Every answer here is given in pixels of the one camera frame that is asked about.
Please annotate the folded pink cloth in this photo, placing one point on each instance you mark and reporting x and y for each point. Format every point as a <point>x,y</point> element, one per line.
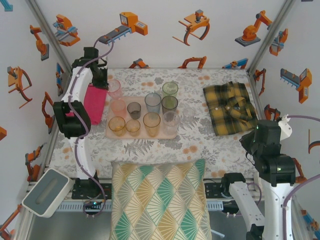
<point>96,105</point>

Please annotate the white box device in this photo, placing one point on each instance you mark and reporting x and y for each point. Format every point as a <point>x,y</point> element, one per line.
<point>45,192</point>

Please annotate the small green-lit circuit board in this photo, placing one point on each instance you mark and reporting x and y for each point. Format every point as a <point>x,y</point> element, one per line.
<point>93,203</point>

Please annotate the floral grey tablecloth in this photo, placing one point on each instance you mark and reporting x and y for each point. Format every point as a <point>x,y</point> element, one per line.
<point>135,78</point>

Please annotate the tall dark olive glass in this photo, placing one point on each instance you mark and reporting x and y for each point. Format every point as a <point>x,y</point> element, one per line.
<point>169,106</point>

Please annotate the small short amber glass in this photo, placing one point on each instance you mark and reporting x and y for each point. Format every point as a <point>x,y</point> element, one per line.
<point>132,127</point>

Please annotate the tall light green glass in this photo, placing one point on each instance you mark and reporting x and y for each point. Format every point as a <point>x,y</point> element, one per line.
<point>170,88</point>

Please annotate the tall blue glass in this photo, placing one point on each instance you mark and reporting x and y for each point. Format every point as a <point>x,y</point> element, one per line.
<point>153,103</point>

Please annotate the pink rectangular tray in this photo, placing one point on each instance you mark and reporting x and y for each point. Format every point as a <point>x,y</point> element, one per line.
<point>137,98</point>

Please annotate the aluminium table side rail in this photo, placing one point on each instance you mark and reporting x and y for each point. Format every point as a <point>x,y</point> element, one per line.
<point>258,98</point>
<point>47,156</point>

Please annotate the tall clear glass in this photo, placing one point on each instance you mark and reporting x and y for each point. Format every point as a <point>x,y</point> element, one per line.
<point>170,122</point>

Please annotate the tall amber glass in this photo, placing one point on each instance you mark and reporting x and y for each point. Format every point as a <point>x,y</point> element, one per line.
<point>151,123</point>

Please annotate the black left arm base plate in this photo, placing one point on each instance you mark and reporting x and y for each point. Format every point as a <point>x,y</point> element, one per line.
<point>80,196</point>

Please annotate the wide short amber glass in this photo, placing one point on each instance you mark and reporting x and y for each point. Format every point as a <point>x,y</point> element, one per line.
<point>116,126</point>

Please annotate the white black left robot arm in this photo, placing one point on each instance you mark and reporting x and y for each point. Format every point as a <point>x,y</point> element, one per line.
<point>83,155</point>

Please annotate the short grey smoke glass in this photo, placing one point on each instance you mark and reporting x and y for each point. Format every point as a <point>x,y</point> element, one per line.
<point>134,111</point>

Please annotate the small clear glass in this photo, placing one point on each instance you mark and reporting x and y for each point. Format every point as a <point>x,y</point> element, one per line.
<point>189,113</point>

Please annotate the tall pink glass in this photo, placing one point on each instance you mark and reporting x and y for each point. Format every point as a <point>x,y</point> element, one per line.
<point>115,91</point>

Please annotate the aluminium frame post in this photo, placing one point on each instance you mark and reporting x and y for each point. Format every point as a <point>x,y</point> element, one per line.
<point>46,27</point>
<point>275,28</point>

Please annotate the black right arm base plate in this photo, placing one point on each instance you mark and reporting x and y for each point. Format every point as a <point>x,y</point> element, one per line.
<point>212,190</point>

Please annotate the yellow black plaid shirt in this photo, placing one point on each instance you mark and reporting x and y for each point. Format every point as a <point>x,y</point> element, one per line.
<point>225,105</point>

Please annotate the teal yellow patterned cushion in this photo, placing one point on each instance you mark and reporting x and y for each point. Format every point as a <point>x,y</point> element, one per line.
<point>160,200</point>

